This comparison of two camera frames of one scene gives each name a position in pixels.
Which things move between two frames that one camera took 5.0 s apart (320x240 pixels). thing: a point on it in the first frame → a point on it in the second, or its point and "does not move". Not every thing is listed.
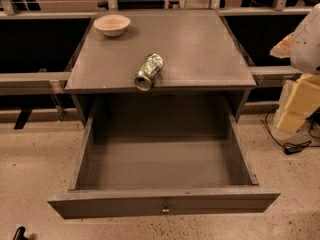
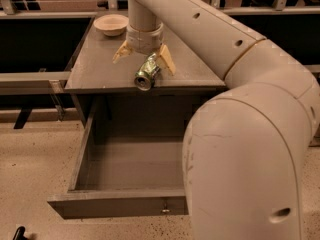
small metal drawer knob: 165,208 does not move
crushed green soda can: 144,79 does not move
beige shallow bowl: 111,24 does not move
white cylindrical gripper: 307,49 → 144,40
